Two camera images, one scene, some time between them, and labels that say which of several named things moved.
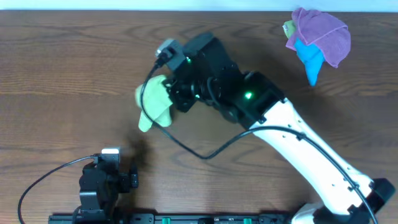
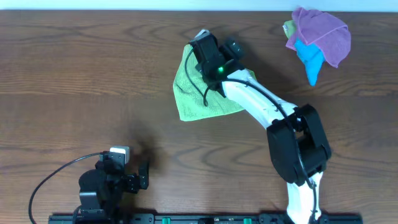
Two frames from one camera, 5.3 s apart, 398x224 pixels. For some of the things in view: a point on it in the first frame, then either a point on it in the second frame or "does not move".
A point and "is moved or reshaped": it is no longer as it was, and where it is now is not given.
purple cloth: [331, 37] does not move
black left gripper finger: [134, 177] to [144, 173]
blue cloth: [312, 57] does not move
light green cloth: [156, 102] is moved or reshaped
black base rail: [178, 218] does not move
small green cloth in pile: [288, 27] does not move
